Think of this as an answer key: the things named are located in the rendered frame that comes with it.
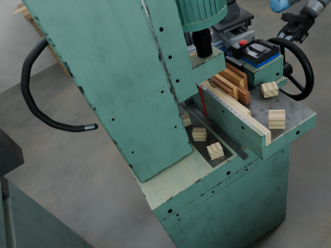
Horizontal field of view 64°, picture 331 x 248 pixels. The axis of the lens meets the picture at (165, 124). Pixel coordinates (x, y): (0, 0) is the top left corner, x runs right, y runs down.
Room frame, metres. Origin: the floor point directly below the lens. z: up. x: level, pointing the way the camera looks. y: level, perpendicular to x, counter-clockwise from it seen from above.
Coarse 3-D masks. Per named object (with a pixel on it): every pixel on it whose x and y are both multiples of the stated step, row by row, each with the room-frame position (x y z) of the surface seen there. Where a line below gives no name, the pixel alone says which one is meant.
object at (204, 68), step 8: (216, 48) 0.76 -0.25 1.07; (192, 56) 0.78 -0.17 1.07; (216, 56) 0.73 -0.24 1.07; (192, 64) 0.73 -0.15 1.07; (200, 64) 0.71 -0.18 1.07; (208, 64) 0.72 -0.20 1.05; (216, 64) 0.72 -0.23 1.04; (224, 64) 0.73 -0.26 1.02; (200, 72) 0.71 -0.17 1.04; (208, 72) 0.72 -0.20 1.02; (216, 72) 0.72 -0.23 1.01; (200, 80) 0.71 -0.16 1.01
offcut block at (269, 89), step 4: (264, 84) 0.66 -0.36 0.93; (268, 84) 0.65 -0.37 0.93; (272, 84) 0.64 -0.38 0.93; (264, 88) 0.64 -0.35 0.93; (268, 88) 0.63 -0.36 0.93; (272, 88) 0.63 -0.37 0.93; (276, 88) 0.62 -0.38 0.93; (264, 92) 0.63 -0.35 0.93; (268, 92) 0.63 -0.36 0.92; (272, 92) 0.62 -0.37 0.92; (276, 92) 0.62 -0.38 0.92; (264, 96) 0.63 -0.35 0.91; (268, 96) 0.63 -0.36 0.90
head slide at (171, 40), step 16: (144, 0) 0.65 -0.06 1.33; (160, 0) 0.66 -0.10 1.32; (160, 16) 0.66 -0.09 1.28; (176, 16) 0.67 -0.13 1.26; (160, 32) 0.66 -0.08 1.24; (176, 32) 0.66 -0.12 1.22; (160, 48) 0.65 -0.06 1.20; (176, 48) 0.66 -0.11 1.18; (176, 64) 0.66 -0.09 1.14; (176, 80) 0.65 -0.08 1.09; (192, 80) 0.67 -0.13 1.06; (176, 96) 0.65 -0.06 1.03
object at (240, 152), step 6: (186, 102) 0.84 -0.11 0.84; (192, 102) 0.84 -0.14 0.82; (192, 108) 0.82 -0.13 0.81; (198, 114) 0.77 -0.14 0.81; (204, 120) 0.72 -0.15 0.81; (210, 120) 0.71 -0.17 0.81; (210, 126) 0.68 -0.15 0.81; (216, 126) 0.67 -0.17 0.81; (216, 132) 0.65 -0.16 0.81; (222, 132) 0.63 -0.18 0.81; (222, 138) 0.61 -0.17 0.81; (228, 138) 0.60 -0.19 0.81; (228, 144) 0.58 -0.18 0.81; (234, 144) 0.56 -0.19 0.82; (234, 150) 0.54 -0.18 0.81; (240, 150) 0.53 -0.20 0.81; (240, 156) 0.51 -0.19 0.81; (246, 156) 0.50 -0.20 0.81
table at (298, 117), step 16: (192, 96) 0.84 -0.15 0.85; (256, 96) 0.65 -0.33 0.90; (272, 96) 0.62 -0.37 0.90; (288, 96) 0.59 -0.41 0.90; (256, 112) 0.58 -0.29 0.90; (288, 112) 0.53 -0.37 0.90; (304, 112) 0.51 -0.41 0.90; (288, 128) 0.47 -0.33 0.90; (304, 128) 0.48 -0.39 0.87; (256, 144) 0.47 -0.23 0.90; (272, 144) 0.45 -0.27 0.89
